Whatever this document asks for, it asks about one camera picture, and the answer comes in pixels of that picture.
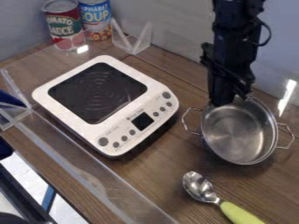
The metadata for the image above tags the spoon with green handle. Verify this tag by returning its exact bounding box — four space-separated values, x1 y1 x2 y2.
181 171 265 224

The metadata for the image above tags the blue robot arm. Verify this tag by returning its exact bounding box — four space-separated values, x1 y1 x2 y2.
200 0 272 107

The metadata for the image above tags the white and black stove top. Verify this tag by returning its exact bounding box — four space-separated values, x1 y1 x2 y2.
31 55 178 158

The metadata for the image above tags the clear acrylic corner bracket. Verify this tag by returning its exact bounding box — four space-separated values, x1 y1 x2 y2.
110 18 152 55

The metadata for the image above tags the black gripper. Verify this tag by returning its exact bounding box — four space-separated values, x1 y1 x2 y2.
200 41 257 107

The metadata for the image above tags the tomato sauce can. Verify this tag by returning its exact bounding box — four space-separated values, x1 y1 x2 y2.
41 0 85 51

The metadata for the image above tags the clear acrylic left bracket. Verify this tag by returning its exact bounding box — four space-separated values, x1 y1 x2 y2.
0 68 31 130

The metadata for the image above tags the blue cloth object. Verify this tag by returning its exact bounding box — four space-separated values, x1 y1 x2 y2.
0 89 25 160

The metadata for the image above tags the silver steel pot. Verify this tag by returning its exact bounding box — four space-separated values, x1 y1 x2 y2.
181 97 294 165

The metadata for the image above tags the alphabet soup can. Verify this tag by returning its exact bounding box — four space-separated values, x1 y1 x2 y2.
78 0 112 41

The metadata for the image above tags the black and blue stand frame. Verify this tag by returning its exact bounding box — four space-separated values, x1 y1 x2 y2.
0 164 57 224

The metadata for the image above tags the clear acrylic front barrier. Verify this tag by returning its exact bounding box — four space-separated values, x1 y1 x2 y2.
0 109 178 224

